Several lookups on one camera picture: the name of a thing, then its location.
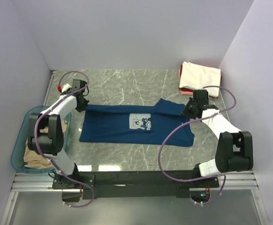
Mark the blue t shirt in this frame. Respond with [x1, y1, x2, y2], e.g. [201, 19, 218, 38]
[79, 98, 189, 145]

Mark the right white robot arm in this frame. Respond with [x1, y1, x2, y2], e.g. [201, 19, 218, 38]
[182, 90, 253, 177]

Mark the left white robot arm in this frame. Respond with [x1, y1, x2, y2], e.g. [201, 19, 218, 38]
[27, 79, 89, 181]

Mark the folded pink t shirt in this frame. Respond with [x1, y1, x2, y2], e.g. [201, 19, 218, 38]
[179, 64, 193, 96]

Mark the folded red t shirt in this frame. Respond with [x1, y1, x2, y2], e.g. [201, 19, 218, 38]
[179, 88, 193, 95]

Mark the folded white t shirt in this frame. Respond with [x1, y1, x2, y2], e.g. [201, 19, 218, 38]
[179, 62, 221, 91]

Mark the beige t shirt in bin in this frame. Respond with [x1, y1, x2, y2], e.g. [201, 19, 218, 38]
[23, 120, 68, 169]

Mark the teal plastic bin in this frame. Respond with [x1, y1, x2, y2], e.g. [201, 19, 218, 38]
[11, 105, 74, 174]

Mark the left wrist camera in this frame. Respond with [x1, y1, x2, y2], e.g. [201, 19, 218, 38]
[57, 83, 72, 93]

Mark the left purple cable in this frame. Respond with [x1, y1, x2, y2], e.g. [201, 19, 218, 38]
[34, 70, 95, 209]

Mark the aluminium frame rail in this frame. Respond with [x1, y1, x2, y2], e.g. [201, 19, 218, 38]
[0, 173, 55, 225]

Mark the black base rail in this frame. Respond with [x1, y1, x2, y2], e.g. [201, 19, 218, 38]
[52, 170, 220, 199]

